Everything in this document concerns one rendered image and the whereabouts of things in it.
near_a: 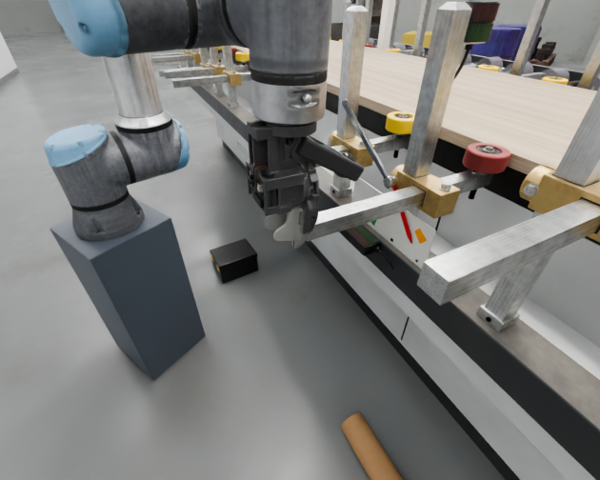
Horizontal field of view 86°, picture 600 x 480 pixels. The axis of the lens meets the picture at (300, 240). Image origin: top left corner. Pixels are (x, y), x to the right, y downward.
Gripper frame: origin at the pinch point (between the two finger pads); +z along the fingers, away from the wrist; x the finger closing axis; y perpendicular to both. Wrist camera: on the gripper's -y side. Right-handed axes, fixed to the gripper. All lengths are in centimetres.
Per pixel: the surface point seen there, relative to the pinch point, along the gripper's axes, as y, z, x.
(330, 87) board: -45, -7, -67
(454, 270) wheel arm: -1.9, -13.6, 25.6
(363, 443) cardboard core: -18, 74, 11
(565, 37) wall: -844, 20, -430
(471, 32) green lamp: -29.5, -28.6, -2.2
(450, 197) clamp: -27.7, -4.2, 4.8
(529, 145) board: -53, -9, 1
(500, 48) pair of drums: -401, 10, -258
